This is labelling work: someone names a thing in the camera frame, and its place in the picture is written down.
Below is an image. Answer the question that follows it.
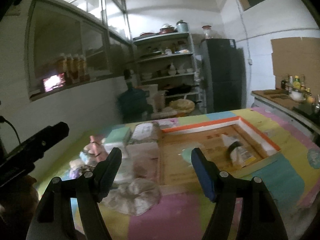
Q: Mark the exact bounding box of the pale blue metal pot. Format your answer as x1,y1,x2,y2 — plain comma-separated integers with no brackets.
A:
176,20,189,33

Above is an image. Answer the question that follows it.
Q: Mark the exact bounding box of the cardboard box with orange rim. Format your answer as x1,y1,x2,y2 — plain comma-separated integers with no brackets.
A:
159,116,282,187

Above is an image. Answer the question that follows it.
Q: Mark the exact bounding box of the grey fluffy scrunchie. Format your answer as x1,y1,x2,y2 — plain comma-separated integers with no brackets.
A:
104,177,161,216

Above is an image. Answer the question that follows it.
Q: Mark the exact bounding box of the white metal shelf rack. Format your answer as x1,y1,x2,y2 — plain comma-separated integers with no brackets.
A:
132,32,200,113

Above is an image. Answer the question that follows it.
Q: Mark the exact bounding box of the black cable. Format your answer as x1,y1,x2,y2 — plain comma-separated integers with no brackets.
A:
0,116,21,146

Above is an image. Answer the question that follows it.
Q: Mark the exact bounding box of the black wok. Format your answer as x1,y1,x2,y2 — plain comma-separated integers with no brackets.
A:
165,84,199,97

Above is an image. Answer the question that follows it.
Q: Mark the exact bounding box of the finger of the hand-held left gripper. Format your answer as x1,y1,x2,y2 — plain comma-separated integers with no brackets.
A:
7,122,70,167

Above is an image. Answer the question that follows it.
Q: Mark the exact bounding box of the row of white bowls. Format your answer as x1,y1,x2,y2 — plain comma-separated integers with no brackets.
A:
141,64,194,79

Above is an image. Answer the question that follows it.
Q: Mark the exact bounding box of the cluster of condiment bottles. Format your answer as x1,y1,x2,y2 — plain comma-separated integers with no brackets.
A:
280,74,313,95

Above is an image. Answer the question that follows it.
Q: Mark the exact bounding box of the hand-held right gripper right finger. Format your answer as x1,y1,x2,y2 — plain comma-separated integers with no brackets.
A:
191,147,292,240

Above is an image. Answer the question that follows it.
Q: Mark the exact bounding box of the kitchen counter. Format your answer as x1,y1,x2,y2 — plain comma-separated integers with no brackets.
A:
251,89,320,135

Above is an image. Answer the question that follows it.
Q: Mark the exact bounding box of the cardboard sheet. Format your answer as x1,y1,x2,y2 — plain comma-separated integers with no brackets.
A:
271,37,320,90

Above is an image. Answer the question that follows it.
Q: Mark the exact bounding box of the white bottle with black band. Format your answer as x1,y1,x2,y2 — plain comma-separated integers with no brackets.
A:
222,134,263,168

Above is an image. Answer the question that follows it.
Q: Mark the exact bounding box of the clear bag with brown item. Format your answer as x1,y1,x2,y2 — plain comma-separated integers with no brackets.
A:
125,142,161,180

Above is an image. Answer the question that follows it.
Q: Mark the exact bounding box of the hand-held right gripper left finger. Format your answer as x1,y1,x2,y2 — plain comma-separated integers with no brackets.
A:
27,147,123,240

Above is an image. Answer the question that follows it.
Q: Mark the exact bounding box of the white bowl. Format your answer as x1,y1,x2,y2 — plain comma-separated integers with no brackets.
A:
290,91,307,102

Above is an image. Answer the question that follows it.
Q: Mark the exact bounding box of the purple cloth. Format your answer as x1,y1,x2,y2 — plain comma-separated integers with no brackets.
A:
69,167,84,180

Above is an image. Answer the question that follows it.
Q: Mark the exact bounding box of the glass jar with red lid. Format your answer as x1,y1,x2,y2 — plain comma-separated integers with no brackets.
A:
202,25,216,40

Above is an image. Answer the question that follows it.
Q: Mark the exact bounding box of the glass-door wall cabinet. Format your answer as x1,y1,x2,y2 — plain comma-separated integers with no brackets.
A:
26,0,133,102

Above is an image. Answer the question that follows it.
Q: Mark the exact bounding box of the green tissue box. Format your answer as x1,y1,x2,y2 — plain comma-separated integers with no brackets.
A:
105,127,132,146

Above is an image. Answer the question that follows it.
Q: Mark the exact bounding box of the dark refrigerator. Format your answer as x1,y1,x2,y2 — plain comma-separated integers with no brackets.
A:
200,38,247,113

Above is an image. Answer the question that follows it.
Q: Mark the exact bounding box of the blue water jug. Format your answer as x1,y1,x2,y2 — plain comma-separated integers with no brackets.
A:
118,86,153,124

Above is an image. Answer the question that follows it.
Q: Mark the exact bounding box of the pale green soft item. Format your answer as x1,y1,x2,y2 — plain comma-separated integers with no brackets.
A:
180,147,198,163

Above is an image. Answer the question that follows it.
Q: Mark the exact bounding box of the floral tissue pack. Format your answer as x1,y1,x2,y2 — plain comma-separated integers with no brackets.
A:
131,122,160,144

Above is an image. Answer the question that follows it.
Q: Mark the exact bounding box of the person's left hand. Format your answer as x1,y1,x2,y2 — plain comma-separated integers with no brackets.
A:
0,176,39,230

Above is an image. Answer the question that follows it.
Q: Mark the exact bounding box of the red pot with lid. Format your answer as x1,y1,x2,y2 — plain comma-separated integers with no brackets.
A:
159,24,175,35

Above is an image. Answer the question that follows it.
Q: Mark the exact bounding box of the basket of flatbread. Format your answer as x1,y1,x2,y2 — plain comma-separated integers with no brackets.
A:
169,99,195,113

